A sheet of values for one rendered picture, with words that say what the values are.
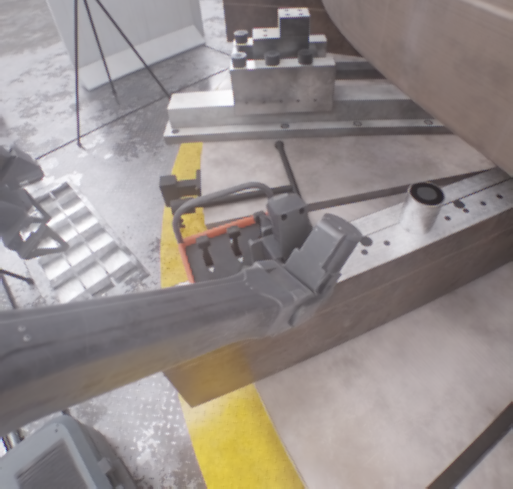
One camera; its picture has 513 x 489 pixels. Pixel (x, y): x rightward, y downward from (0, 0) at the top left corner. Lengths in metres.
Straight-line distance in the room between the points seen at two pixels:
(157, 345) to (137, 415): 1.19
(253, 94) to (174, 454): 1.42
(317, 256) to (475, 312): 0.90
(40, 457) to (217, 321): 1.01
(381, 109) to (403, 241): 1.09
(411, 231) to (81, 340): 0.76
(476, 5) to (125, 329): 0.79
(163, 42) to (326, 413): 3.39
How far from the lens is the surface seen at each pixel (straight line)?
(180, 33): 3.86
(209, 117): 1.79
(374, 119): 1.86
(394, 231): 0.86
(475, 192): 1.04
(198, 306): 0.28
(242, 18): 2.83
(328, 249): 0.43
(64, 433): 1.23
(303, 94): 1.63
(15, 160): 0.62
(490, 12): 0.82
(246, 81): 1.59
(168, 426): 1.39
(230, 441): 1.34
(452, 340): 1.20
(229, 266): 0.64
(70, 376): 0.22
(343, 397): 1.05
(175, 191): 1.59
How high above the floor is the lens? 1.31
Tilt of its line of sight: 49 degrees down
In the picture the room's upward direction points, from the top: 5 degrees counter-clockwise
